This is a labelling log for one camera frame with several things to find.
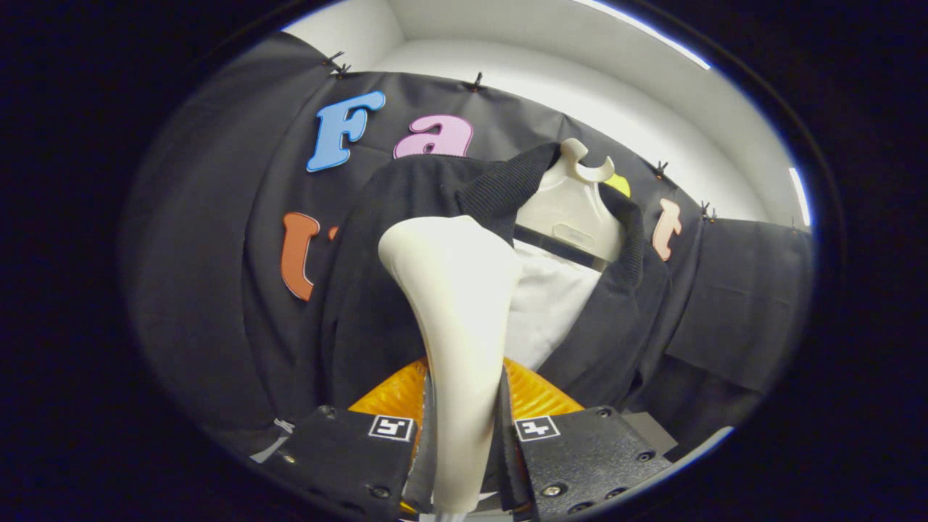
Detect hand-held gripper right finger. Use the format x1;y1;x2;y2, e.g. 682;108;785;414
495;355;674;522

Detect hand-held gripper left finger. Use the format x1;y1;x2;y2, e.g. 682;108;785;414
262;357;438;522

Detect black jacket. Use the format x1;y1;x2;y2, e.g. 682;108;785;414
319;143;673;412

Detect white garment steamer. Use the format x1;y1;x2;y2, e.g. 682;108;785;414
377;215;524;515

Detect cream plastic garment hanger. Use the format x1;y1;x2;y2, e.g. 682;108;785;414
515;138;629;271

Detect beige cabinet with grey top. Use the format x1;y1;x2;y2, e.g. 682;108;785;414
622;411;679;455

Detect black backdrop cloth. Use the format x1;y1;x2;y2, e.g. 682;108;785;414
120;33;817;465

